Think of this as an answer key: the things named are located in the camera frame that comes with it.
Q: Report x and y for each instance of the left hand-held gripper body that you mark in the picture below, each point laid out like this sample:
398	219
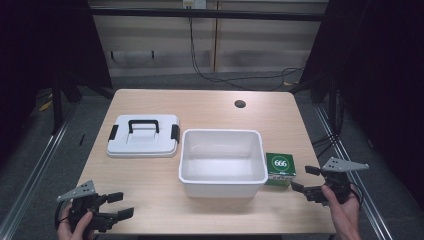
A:
87	204

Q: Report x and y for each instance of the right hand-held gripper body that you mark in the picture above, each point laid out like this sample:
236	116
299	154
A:
337	186

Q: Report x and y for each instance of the green and white carton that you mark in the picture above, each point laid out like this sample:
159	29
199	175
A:
280	166

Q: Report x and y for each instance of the white plastic storage box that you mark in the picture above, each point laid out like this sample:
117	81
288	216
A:
221	163

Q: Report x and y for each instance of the person's left hand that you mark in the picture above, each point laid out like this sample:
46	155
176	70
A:
81	227

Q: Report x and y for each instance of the person's right hand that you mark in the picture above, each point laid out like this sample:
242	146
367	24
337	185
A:
343	211

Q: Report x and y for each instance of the small black stick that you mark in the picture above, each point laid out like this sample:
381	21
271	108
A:
81	139

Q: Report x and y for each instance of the dark round table grommet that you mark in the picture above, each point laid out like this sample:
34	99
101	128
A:
240	103

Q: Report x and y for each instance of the black metal stand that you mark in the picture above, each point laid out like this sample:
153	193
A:
57	106

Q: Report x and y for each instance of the yellow floor tape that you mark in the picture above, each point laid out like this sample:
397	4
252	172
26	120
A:
45	105

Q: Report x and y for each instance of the dark curtain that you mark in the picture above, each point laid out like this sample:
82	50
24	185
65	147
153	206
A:
40	50
383	66

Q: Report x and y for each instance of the black horizontal metal bar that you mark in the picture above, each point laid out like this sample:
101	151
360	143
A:
206	14

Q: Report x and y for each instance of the metal floor rail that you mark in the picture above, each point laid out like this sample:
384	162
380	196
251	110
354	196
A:
36	166
346	150

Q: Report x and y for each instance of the white wall socket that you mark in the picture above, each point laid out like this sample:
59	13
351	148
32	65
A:
194	3

